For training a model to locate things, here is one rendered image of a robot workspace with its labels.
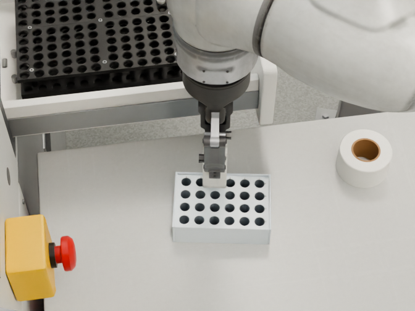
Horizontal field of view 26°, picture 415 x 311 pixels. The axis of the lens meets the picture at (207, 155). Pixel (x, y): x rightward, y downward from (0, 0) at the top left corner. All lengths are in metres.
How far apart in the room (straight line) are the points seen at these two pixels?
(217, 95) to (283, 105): 1.30
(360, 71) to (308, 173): 0.46
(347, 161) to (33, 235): 0.43
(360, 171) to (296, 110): 1.08
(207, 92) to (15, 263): 0.28
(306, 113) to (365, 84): 1.47
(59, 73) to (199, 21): 0.34
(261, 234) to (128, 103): 0.24
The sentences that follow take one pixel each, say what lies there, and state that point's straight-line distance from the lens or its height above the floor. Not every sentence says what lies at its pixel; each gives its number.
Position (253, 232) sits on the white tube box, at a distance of 1.13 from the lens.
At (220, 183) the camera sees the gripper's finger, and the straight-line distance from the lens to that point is 1.14.
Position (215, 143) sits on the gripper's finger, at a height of 0.97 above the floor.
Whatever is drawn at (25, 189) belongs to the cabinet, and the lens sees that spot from 1.24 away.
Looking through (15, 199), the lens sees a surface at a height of 0.83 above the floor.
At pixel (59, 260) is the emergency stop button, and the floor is 0.88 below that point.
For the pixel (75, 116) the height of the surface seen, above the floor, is 0.86.
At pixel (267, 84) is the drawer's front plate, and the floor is 0.91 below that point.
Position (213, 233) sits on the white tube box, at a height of 0.79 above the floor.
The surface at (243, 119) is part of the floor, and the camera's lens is 2.23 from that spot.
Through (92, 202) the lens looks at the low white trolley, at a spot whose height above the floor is 0.76.
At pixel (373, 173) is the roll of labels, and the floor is 0.80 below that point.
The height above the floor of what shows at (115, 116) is 0.86.
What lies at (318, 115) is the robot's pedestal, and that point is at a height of 0.02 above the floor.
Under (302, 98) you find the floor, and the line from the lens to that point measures 2.28.
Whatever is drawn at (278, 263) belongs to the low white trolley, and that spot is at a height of 0.76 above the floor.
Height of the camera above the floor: 1.77
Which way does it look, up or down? 55 degrees down
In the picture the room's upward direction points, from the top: straight up
